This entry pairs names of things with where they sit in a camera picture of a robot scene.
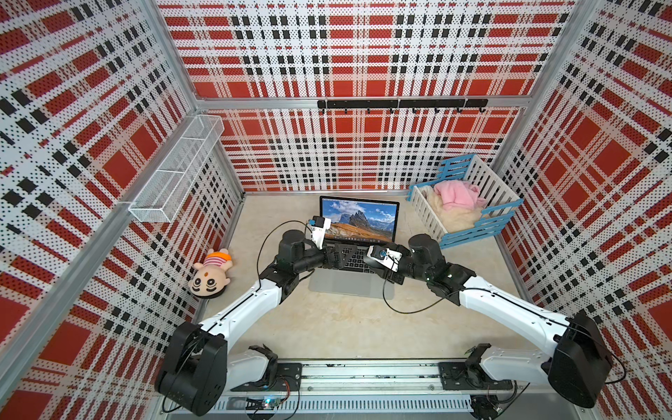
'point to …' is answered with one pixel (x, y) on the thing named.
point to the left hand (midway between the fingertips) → (351, 246)
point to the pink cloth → (460, 193)
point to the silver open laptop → (361, 223)
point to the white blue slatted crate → (501, 206)
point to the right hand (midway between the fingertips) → (381, 255)
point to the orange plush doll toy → (209, 278)
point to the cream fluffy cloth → (453, 219)
